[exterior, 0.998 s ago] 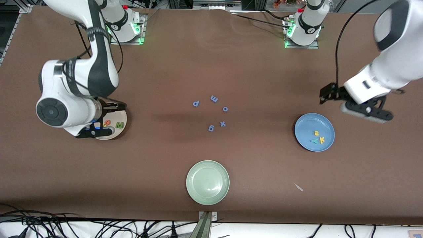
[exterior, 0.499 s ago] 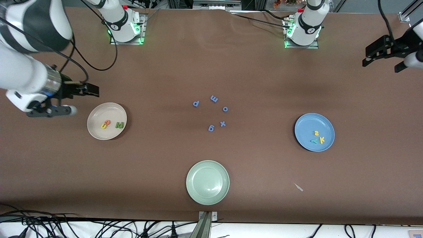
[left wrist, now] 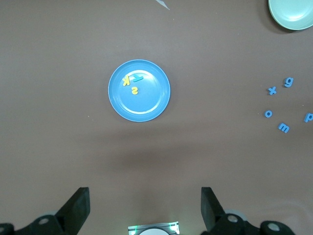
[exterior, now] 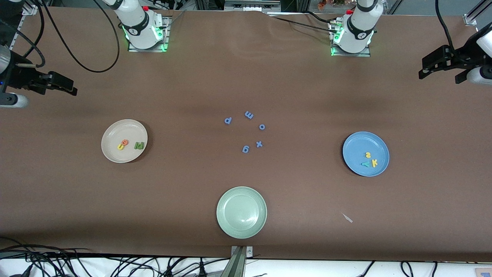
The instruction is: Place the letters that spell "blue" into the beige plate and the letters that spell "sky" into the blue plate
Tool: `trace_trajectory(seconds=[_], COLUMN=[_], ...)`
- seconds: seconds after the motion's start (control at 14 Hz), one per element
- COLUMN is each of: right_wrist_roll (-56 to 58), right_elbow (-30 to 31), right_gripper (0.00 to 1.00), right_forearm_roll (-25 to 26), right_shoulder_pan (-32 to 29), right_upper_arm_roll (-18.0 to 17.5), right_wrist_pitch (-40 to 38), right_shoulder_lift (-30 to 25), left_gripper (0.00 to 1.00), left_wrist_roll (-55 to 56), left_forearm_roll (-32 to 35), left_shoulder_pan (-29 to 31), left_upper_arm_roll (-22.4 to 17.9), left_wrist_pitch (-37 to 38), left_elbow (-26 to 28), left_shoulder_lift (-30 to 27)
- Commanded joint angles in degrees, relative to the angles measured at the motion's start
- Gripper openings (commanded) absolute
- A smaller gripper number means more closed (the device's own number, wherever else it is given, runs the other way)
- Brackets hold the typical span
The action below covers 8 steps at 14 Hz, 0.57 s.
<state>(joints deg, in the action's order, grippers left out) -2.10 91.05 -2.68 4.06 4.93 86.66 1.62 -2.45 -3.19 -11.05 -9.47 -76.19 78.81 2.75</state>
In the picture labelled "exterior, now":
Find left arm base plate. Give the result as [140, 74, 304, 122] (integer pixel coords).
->
[329, 19, 371, 57]

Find blue plate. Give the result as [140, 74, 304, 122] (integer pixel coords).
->
[342, 132, 390, 177]

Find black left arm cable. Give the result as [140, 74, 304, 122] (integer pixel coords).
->
[435, 0, 456, 52]

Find brown table cover mat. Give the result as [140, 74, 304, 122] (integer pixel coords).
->
[0, 7, 492, 263]

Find tangled black floor cables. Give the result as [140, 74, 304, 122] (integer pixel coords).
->
[0, 238, 231, 277]

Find aluminium table edge rail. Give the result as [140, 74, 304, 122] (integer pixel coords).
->
[8, 4, 38, 50]

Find thin black table cable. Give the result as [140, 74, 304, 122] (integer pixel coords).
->
[268, 15, 334, 29]

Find pale green plate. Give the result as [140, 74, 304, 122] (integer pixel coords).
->
[216, 186, 268, 239]

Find beige brown plate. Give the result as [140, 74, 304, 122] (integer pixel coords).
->
[101, 119, 148, 164]

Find silver aluminium frame bar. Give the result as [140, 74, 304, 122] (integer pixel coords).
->
[224, 0, 281, 12]

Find long looping black cable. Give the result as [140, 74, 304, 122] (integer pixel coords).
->
[38, 0, 120, 73]

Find aluminium profile beam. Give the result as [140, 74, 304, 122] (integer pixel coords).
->
[220, 246, 247, 277]

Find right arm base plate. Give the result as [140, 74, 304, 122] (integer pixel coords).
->
[128, 15, 170, 53]

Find aluminium corner profile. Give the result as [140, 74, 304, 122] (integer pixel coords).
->
[463, 0, 492, 27]

